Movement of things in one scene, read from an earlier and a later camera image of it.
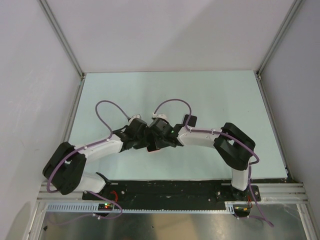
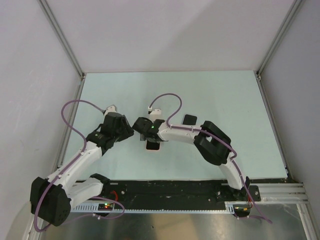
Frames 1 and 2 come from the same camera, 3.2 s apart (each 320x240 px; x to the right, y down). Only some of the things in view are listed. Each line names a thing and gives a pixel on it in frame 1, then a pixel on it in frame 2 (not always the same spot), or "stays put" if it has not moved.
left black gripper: [144, 143] to [128, 131]
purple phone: [192, 121] stays put
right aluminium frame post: [295, 6] stays put
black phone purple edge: [152, 148] stays put
